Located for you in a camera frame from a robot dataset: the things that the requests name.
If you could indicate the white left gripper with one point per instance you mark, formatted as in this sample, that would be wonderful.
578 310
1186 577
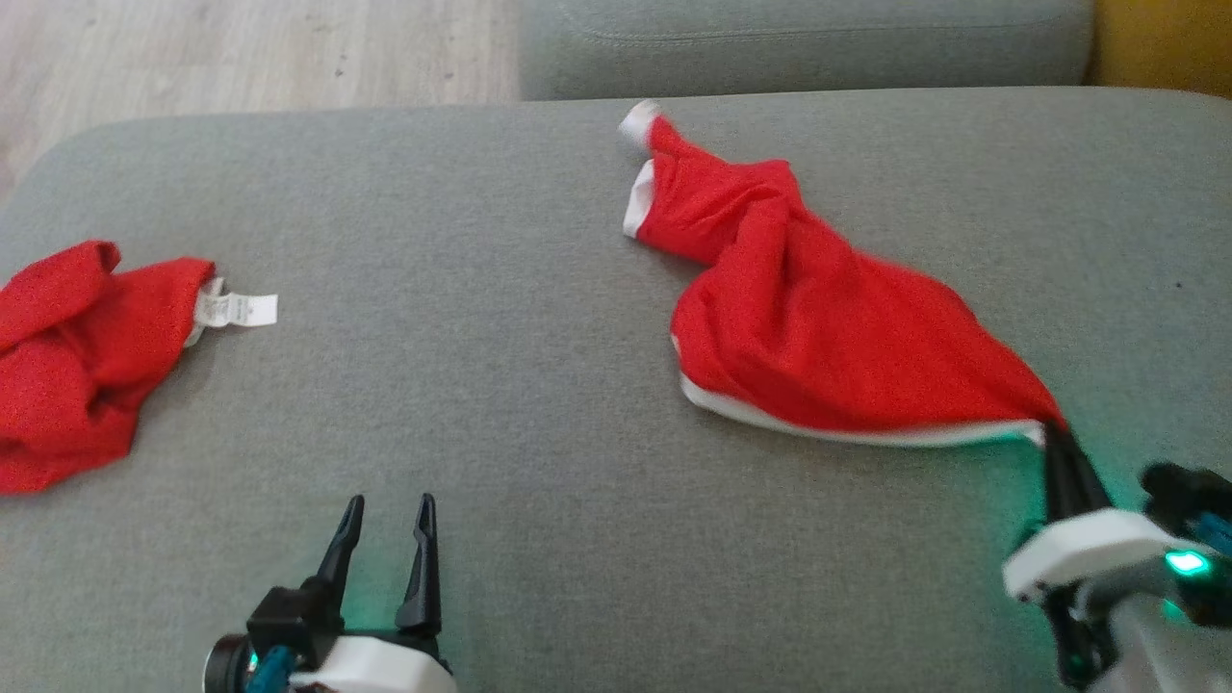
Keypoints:
385 669

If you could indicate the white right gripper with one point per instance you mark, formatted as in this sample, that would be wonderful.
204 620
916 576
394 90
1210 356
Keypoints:
1088 549

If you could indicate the red garment with white trim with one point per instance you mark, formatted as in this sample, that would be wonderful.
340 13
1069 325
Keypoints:
818 318

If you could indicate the red shirt with care label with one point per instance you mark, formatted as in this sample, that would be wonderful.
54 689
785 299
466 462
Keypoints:
67 366

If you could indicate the grey sofa seat cushion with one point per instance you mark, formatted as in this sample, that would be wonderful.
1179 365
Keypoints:
481 404

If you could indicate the yellow cushion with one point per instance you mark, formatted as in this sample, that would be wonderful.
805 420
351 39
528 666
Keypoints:
1165 38

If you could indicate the grey sofa back cushion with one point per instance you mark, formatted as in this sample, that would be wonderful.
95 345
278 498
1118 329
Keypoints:
770 48

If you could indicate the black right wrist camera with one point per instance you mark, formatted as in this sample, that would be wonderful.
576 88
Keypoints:
1176 486

